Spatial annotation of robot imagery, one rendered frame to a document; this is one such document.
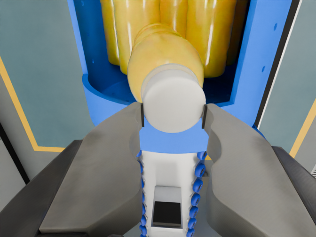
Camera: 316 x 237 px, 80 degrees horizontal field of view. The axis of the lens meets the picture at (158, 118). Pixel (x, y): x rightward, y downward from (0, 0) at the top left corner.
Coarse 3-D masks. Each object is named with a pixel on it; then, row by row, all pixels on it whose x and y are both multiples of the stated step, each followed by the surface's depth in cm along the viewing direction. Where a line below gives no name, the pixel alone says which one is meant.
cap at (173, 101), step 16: (160, 80) 11; (176, 80) 11; (192, 80) 11; (144, 96) 11; (160, 96) 11; (176, 96) 11; (192, 96) 11; (144, 112) 12; (160, 112) 12; (176, 112) 12; (192, 112) 12; (160, 128) 12; (176, 128) 12
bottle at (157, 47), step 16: (144, 32) 19; (160, 32) 16; (176, 32) 18; (144, 48) 14; (160, 48) 13; (176, 48) 13; (192, 48) 15; (128, 64) 16; (144, 64) 13; (160, 64) 13; (176, 64) 12; (192, 64) 13; (128, 80) 15; (144, 80) 13
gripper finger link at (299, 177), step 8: (280, 152) 7; (280, 160) 7; (288, 160) 7; (288, 168) 7; (296, 168) 7; (304, 168) 7; (288, 176) 6; (296, 176) 6; (304, 176) 6; (312, 176) 6; (296, 184) 6; (304, 184) 6; (312, 184) 6; (304, 192) 6; (312, 192) 6; (304, 200) 6; (312, 200) 6; (312, 208) 5; (312, 216) 5
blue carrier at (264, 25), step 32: (96, 0) 31; (256, 0) 16; (288, 0) 19; (96, 32) 33; (256, 32) 17; (96, 64) 34; (256, 64) 20; (96, 96) 23; (128, 96) 35; (224, 96) 35; (256, 96) 23; (192, 128) 21
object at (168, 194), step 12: (156, 192) 70; (168, 192) 70; (180, 192) 69; (156, 204) 64; (168, 204) 64; (180, 204) 64; (156, 216) 60; (168, 216) 60; (180, 216) 60; (156, 228) 59; (168, 228) 59; (180, 228) 58
